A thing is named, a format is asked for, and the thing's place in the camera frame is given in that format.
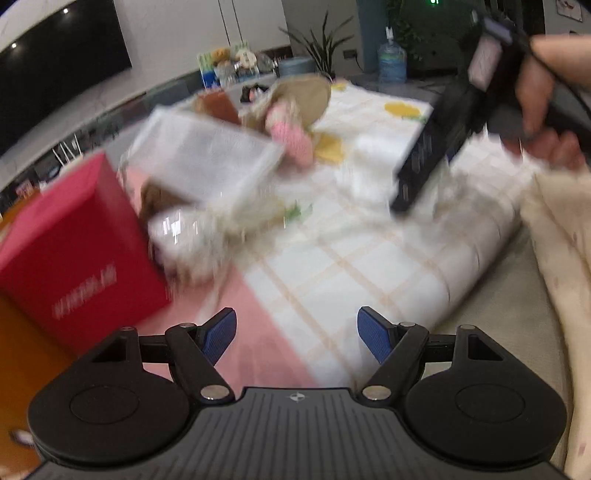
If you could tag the blue water bottle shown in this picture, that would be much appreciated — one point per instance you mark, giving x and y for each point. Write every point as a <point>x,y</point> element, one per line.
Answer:
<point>392,60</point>

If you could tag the yellow cleaning cloth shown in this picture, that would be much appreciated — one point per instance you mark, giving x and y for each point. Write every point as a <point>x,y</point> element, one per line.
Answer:
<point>328,148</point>

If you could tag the pink white crochet toy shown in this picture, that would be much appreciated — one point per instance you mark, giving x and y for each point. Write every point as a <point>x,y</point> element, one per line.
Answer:
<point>283,123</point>

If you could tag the black television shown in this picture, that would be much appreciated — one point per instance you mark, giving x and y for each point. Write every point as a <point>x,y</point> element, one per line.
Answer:
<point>58,59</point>

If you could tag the grey blue trash can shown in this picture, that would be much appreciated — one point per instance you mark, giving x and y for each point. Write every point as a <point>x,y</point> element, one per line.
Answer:
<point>296,66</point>

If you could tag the beige slipper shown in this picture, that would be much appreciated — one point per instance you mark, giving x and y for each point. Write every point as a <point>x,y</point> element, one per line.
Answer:
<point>311,94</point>

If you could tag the cream patterned sofa cushion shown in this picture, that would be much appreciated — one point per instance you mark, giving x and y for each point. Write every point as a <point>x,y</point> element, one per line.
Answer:
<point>556,209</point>

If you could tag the person right hand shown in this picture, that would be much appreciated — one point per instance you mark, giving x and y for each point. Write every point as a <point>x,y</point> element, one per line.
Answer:
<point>554,56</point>

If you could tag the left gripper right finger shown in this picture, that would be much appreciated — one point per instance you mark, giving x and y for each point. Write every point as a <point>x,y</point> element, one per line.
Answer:
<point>402,350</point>

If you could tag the orange white storage box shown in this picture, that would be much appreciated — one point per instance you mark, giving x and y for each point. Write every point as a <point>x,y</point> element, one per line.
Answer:
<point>30,357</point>

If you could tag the checked lemon tablecloth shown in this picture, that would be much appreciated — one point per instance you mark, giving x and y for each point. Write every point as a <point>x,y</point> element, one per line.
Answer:
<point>297,289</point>

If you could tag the red cardboard box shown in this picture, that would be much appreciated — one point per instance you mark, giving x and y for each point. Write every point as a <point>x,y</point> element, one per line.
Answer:
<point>75,261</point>

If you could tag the clear plastic wrapped bundle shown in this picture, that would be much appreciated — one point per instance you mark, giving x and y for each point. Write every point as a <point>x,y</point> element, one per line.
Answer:
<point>190,245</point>

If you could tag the teddy bear toy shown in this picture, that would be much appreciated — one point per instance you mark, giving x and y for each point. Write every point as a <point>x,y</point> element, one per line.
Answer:
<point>220,58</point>

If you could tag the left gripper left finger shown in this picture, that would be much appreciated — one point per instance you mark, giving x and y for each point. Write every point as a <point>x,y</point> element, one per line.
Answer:
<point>191,353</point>

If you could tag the potted green plant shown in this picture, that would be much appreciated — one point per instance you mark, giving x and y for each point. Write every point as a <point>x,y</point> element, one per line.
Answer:
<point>321,47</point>

